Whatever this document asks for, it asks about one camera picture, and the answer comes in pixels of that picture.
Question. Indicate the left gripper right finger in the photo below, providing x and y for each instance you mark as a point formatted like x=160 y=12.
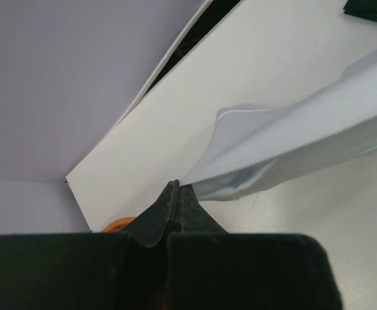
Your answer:
x=245 y=271

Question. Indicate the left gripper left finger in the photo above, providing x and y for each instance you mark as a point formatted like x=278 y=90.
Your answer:
x=117 y=270

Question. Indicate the white garment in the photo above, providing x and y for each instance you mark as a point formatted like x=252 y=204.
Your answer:
x=253 y=149

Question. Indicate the green plaid skirt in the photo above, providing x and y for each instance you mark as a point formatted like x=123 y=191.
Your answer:
x=364 y=9

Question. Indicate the orange plastic bin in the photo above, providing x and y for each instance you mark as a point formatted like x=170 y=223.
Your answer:
x=118 y=225

